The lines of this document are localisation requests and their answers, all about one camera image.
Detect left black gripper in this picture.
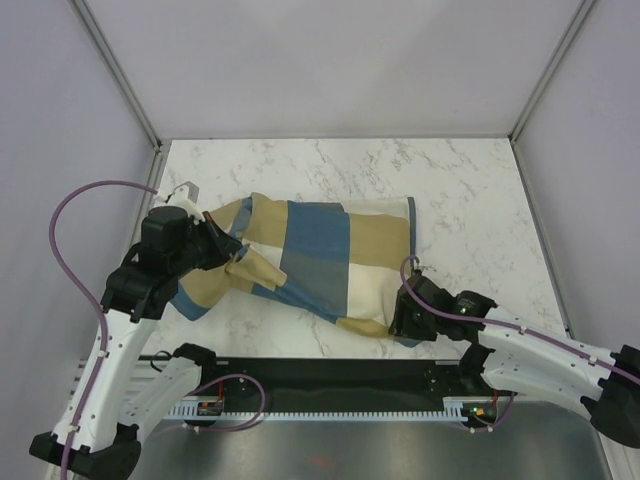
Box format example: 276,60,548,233
170,211,243,278

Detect blue beige checked pillowcase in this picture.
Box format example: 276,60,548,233
171,193,417,339

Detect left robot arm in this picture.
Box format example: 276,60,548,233
29,206,242,479

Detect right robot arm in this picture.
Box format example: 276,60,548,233
389,270,639,449

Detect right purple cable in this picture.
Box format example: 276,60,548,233
401,255,640,436

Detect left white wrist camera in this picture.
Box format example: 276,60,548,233
154,181,205,224

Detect left aluminium frame post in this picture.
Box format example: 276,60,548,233
69,0,164,151

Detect aluminium frame post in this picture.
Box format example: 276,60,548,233
69,0,164,151
509,0,601,146

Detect white slotted cable duct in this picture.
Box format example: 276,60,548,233
164,397,496,423

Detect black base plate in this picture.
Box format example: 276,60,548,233
200,357,494,412

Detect right aluminium frame post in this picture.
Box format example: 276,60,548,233
509,0,601,146

